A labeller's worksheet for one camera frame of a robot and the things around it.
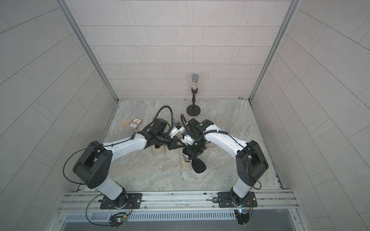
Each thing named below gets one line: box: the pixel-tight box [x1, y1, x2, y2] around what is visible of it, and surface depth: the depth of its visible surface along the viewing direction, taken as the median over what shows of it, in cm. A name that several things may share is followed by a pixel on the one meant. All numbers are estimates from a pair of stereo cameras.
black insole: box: [191, 157, 207, 174], surface depth 72 cm
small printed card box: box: [128, 117, 143, 130], surface depth 101 cm
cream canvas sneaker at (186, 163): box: [180, 147, 193, 171], surface depth 79 cm
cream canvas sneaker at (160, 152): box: [152, 144, 167, 159], surface depth 84 cm
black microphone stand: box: [186, 73, 201, 117], surface depth 102 cm
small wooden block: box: [121, 118, 132, 127], surface depth 104 cm
